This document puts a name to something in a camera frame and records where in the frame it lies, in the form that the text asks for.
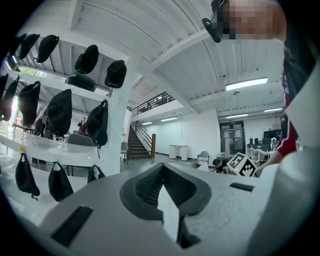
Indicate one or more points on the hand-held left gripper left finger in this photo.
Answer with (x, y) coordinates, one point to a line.
(112, 212)

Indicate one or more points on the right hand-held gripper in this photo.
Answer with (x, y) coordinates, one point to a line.
(241, 165)

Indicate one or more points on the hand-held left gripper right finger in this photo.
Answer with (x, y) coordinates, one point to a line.
(220, 200)

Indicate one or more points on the person's right forearm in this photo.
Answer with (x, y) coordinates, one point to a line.
(268, 160)

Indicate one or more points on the desk with black monitors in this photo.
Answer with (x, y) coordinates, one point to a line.
(260, 145)

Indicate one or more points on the black double door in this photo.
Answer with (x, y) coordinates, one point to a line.
(232, 137)

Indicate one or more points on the grey chair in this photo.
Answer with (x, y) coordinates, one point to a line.
(124, 148)
(80, 140)
(203, 157)

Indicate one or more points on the long ceiling light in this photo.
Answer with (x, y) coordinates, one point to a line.
(246, 84)
(147, 123)
(237, 116)
(169, 119)
(273, 110)

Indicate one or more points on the white cylindrical bin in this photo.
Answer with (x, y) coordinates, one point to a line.
(184, 153)
(172, 151)

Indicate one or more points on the wooden staircase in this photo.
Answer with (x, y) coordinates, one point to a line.
(137, 145)

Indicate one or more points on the small ceiling fixture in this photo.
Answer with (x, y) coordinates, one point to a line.
(236, 92)

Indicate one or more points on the white display rack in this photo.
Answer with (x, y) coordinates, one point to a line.
(117, 112)

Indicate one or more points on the black mezzanine railing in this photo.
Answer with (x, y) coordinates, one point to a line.
(152, 102)

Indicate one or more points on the yellow tag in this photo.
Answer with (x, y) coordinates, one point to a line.
(22, 149)

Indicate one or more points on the person's black red shirt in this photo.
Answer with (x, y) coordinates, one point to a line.
(297, 57)

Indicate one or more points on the row of black caps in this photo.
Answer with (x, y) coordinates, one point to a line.
(115, 73)

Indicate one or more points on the person's head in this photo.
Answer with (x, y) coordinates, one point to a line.
(252, 17)

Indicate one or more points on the ceiling security camera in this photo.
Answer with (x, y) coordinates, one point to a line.
(223, 76)

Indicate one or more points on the black head-worn camera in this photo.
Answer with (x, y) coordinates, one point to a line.
(212, 27)

